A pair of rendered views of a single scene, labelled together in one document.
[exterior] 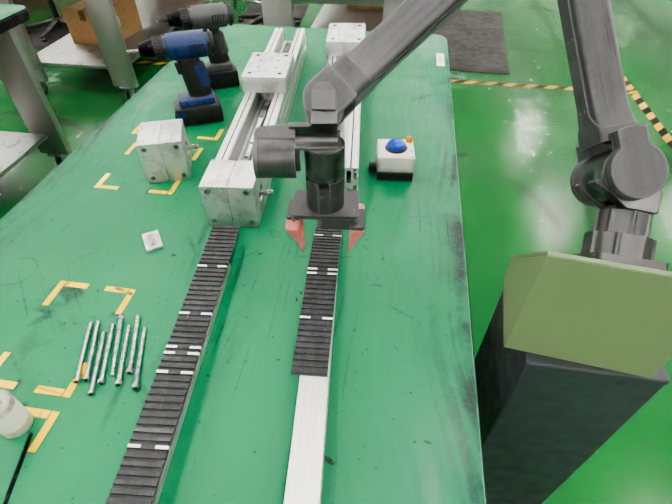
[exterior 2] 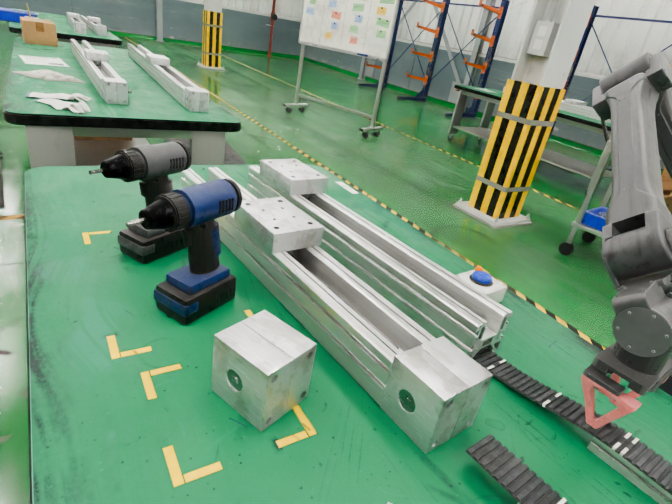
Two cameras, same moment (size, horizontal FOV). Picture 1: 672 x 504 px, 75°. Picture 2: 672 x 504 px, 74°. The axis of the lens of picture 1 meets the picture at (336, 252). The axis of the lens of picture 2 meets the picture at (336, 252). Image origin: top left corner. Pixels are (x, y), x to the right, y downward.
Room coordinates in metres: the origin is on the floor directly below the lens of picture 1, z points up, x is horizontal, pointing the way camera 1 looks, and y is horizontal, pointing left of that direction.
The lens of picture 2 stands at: (0.47, 0.65, 1.25)
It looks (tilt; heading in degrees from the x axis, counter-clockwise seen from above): 26 degrees down; 316
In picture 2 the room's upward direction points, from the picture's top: 10 degrees clockwise
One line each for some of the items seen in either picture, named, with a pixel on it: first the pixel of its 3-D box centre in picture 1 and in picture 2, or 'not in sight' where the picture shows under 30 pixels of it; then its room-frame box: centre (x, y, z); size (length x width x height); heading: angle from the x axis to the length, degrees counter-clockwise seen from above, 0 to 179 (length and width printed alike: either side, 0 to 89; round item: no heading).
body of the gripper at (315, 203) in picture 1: (325, 192); (642, 348); (0.54, 0.02, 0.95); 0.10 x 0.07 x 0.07; 88
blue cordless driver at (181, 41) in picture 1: (179, 80); (184, 254); (1.08, 0.39, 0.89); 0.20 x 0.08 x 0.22; 109
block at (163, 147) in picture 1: (171, 150); (269, 363); (0.86, 0.36, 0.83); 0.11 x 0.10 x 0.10; 102
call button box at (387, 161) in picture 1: (391, 159); (474, 293); (0.85, -0.12, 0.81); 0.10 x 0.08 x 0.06; 87
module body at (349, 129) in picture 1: (342, 96); (346, 238); (1.13, -0.02, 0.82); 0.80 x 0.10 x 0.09; 177
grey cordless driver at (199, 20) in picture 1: (201, 48); (142, 203); (1.30, 0.38, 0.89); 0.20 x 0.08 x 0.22; 109
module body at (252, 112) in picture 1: (271, 95); (274, 250); (1.14, 0.17, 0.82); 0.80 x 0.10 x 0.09; 177
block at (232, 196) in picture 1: (241, 193); (440, 388); (0.70, 0.19, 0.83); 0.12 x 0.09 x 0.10; 87
